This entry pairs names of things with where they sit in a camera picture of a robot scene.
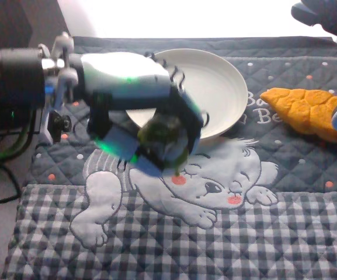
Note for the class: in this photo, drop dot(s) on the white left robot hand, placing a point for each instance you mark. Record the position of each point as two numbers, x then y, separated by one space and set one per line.
121 78

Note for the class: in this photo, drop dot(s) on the green white toy cake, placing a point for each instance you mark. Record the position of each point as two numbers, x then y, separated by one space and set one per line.
162 140

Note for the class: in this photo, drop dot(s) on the orange braided toy bread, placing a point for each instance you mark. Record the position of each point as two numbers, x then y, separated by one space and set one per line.
302 111

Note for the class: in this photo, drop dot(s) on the cream round plate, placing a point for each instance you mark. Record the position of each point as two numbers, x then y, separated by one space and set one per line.
215 87

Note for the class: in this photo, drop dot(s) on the dark box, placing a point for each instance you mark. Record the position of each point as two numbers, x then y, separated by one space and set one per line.
7 20

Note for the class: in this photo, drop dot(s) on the grey quilt with bear print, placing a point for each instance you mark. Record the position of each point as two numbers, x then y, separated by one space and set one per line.
185 239

